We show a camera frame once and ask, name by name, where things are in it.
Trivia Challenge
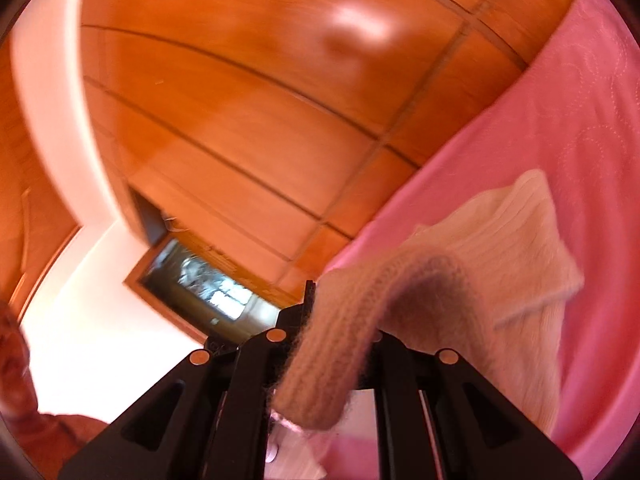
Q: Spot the white knitted sweater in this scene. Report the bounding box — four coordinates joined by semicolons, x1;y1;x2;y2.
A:
265;169;586;480

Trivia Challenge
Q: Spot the wooden framed window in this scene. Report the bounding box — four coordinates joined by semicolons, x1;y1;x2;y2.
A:
125;185;286;346

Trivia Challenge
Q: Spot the wooden door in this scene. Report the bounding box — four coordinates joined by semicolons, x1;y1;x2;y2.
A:
0;50;83;321

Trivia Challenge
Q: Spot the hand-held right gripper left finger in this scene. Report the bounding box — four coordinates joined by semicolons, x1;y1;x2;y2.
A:
59;280;321;480

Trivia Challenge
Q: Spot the pink blanket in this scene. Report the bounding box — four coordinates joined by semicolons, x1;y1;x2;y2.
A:
320;0;640;480

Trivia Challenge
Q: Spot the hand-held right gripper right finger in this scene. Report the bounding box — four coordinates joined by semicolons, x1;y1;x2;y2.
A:
360;330;583;480

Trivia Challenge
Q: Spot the wooden wardrobe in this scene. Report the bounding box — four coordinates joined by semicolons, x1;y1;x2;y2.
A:
80;0;586;311

